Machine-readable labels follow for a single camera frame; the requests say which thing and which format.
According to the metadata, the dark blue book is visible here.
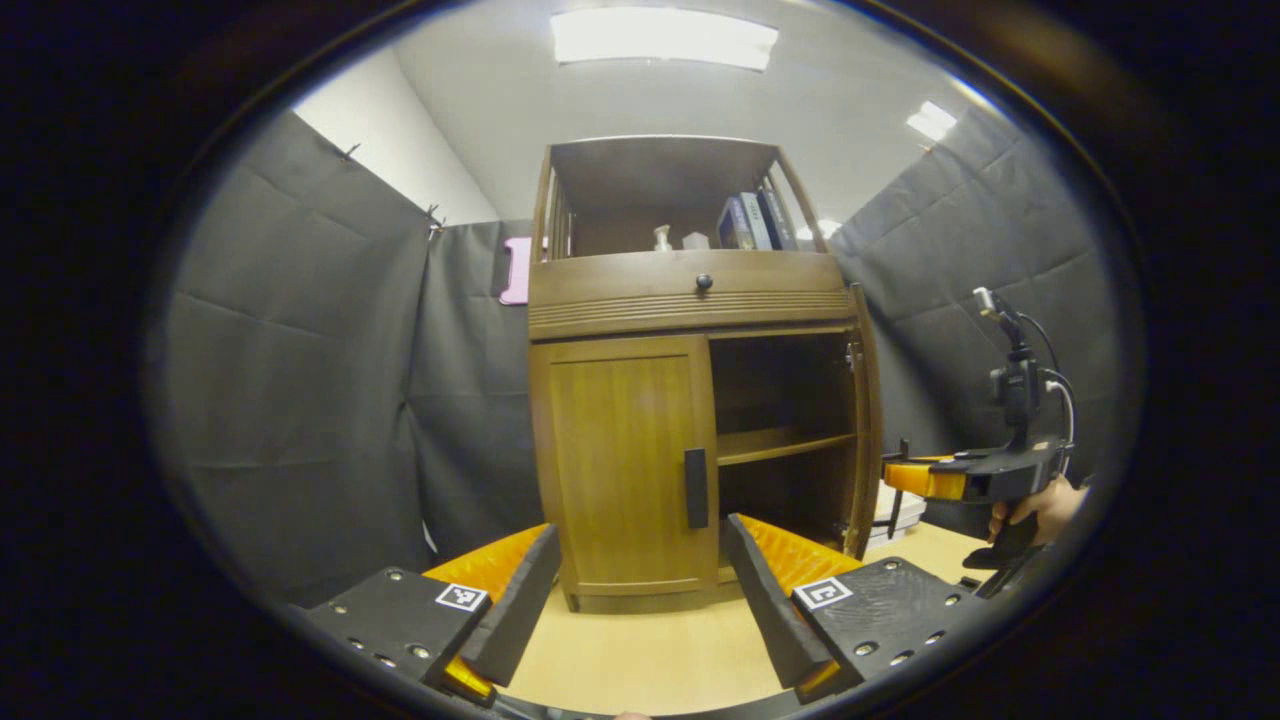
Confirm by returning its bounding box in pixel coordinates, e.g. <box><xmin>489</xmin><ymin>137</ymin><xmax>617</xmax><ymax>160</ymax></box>
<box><xmin>717</xmin><ymin>196</ymin><xmax>756</xmax><ymax>251</ymax></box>

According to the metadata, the wooden double-door shoe cabinet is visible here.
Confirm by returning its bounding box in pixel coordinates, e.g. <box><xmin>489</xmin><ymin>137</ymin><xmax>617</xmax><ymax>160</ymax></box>
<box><xmin>527</xmin><ymin>135</ymin><xmax>886</xmax><ymax>614</ymax></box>

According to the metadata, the wooden cabinet drawer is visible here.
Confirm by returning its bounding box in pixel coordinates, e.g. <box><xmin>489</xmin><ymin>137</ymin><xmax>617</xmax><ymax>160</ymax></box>
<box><xmin>528</xmin><ymin>250</ymin><xmax>859</xmax><ymax>341</ymax></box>

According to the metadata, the wooden cabinet shelf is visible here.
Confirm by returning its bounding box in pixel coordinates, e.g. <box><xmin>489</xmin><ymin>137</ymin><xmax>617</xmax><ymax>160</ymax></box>
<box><xmin>716</xmin><ymin>428</ymin><xmax>859</xmax><ymax>467</ymax></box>

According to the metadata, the black door handle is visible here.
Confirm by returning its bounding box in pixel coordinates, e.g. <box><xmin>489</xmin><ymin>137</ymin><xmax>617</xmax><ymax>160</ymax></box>
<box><xmin>684</xmin><ymin>448</ymin><xmax>710</xmax><ymax>529</ymax></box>
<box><xmin>872</xmin><ymin>438</ymin><xmax>911</xmax><ymax>541</ymax></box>

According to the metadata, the light blue book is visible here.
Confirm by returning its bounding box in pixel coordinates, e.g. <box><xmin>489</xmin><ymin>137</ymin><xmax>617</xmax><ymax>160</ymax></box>
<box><xmin>740</xmin><ymin>191</ymin><xmax>773</xmax><ymax>251</ymax></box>

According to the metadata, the small ceiling light panel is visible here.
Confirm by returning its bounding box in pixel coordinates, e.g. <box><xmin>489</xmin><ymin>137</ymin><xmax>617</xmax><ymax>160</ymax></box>
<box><xmin>906</xmin><ymin>100</ymin><xmax>958</xmax><ymax>141</ymax></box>

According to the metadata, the gripper camera cable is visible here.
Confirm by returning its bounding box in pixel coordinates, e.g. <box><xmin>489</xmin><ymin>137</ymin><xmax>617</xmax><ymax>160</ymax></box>
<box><xmin>1020</xmin><ymin>313</ymin><xmax>1078</xmax><ymax>451</ymax></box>

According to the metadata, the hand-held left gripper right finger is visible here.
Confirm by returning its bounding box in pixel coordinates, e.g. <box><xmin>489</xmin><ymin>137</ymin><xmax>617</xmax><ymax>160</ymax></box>
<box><xmin>725</xmin><ymin>513</ymin><xmax>991</xmax><ymax>706</ymax></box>

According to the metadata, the stack of white books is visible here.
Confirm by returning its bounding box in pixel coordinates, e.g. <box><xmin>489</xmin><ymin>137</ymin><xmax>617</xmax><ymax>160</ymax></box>
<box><xmin>868</xmin><ymin>485</ymin><xmax>928</xmax><ymax>549</ymax></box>

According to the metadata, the wooden cabinet door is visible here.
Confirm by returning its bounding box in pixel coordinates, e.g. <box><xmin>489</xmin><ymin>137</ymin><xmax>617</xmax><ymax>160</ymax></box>
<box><xmin>843</xmin><ymin>283</ymin><xmax>885</xmax><ymax>561</ymax></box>
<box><xmin>545</xmin><ymin>335</ymin><xmax>721</xmax><ymax>596</ymax></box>

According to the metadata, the black backdrop cloth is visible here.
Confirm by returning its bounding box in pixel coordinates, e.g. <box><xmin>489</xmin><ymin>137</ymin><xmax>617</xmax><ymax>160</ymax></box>
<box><xmin>165</xmin><ymin>105</ymin><xmax>1121</xmax><ymax>606</ymax></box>

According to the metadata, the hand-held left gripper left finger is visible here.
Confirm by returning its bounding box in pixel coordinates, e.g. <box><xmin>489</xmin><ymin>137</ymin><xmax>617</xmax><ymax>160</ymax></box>
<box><xmin>305</xmin><ymin>522</ymin><xmax>563</xmax><ymax>701</ymax></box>

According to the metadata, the large ceiling light panel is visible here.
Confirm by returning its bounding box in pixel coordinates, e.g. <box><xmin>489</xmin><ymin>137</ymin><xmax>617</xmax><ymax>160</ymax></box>
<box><xmin>550</xmin><ymin>8</ymin><xmax>779</xmax><ymax>71</ymax></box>

